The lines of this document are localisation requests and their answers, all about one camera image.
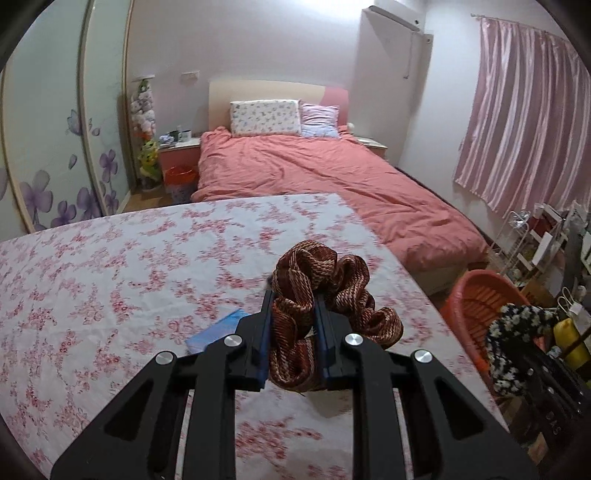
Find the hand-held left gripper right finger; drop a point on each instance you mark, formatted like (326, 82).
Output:
(325, 341)

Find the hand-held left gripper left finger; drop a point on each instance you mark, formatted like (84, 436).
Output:
(264, 341)

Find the brown striped scrunchie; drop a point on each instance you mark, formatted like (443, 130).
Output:
(300, 277)

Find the black floral scrunchie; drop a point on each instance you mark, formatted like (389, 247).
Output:
(503, 350)

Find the red plastic basket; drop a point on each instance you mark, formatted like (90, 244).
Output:
(475, 304)

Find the blue packet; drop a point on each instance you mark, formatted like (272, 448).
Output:
(217, 330)

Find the yellow bottle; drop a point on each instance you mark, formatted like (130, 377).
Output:
(570, 341)

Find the white paper bag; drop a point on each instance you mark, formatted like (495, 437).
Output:
(577, 309)

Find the bed with pink duvet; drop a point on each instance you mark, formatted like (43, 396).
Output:
(323, 184)

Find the pink floral tablecloth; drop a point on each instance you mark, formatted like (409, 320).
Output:
(115, 277)

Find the white metal rack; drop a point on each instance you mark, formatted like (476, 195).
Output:
(526, 244)

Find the patterned bin with red bag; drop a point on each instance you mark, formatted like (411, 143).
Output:
(179, 184)

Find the pink nightstand with clutter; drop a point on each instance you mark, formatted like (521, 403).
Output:
(178, 157)

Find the purple pillow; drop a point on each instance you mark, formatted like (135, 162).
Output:
(318, 120)

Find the white floral pillow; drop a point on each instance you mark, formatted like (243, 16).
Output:
(263, 117)

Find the hanging plush toys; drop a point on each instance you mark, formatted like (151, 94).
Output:
(145, 124)

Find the cream and pink headboard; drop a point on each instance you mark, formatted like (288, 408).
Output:
(258, 90)

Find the pink satin curtain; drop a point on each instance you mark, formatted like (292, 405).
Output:
(521, 115)

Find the wardrobe with purple flowers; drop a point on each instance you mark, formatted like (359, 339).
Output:
(46, 138)

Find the white air conditioner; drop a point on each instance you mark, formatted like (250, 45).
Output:
(392, 16)

